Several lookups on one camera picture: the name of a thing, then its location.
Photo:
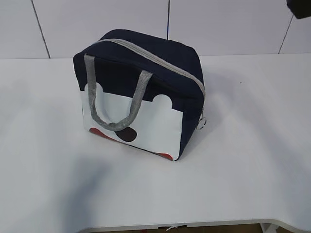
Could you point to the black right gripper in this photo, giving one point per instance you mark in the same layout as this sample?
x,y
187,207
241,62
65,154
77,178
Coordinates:
x,y
300,8

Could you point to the navy blue lunch bag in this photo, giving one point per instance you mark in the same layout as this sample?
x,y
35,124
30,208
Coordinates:
x,y
141,90

